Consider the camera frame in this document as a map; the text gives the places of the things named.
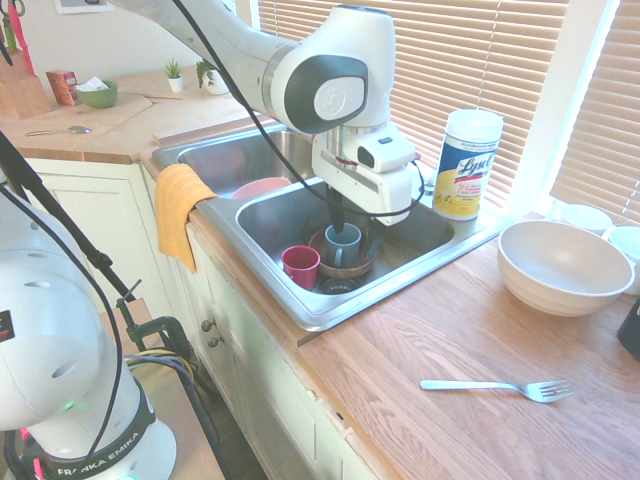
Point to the dark blue mug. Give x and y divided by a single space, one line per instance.
631 330

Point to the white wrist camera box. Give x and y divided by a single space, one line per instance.
387 150

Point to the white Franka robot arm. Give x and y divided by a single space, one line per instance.
330 60

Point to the brown wooden bowl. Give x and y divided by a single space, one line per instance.
345 272

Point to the wide beige window blind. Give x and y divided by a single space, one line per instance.
450 60

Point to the thin wooden stick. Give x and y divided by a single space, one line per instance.
162 96

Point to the yellow dish cloth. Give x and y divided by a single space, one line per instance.
175 215

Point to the green metal clamp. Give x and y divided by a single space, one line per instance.
170 330

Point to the pink plastic bowl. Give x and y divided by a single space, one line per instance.
260 189

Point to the stainless steel double sink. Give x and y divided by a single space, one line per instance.
410 260

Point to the silver metal spoon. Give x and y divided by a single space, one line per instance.
75 129

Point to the gray mug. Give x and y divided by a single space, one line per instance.
345 247

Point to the Lysol wipes canister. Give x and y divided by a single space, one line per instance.
465 165

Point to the large cream bowl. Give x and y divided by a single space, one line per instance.
560 270

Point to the small potted plant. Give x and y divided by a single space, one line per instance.
175 80

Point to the wooden knife block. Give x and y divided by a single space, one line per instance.
20 90

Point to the white crumpled paper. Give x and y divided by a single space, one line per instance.
92 85

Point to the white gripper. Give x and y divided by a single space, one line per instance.
350 182

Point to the red cardboard box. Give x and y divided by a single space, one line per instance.
60 87

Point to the green bowl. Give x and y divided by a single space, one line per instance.
100 97

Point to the trailing potted plant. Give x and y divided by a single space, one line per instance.
212 82

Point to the red plastic cup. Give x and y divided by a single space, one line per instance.
300 265

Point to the sink drain strainer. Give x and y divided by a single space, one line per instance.
340 286

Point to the brass cabinet knob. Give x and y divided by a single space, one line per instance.
206 325
214 342

